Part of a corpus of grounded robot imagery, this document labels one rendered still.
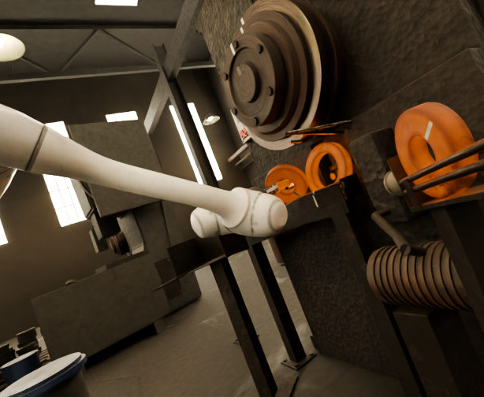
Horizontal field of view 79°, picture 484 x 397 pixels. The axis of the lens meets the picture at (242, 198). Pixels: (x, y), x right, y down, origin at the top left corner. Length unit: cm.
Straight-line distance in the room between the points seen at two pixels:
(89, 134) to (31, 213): 764
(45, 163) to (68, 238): 1016
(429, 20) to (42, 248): 1063
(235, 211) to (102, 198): 277
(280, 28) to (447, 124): 61
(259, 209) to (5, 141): 50
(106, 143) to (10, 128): 295
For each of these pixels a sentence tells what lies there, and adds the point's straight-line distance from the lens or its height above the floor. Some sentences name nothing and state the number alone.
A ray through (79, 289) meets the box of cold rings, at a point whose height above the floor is 67.
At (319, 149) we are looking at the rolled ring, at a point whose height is 84.
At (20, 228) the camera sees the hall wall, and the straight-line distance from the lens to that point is 1103.
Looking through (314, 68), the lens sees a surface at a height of 103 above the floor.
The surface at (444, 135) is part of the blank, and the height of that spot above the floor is 72.
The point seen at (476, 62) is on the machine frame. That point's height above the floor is 84.
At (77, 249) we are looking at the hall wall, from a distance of 1078.
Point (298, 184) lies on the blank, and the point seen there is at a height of 76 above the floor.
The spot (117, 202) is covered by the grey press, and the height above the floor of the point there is 136.
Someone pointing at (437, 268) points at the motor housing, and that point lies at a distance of 65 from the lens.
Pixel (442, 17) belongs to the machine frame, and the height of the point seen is 97.
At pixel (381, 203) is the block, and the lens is 84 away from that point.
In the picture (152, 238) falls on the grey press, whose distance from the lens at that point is 368.
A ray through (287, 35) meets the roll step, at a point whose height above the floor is 115.
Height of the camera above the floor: 71
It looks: 4 degrees up
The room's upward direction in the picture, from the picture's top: 22 degrees counter-clockwise
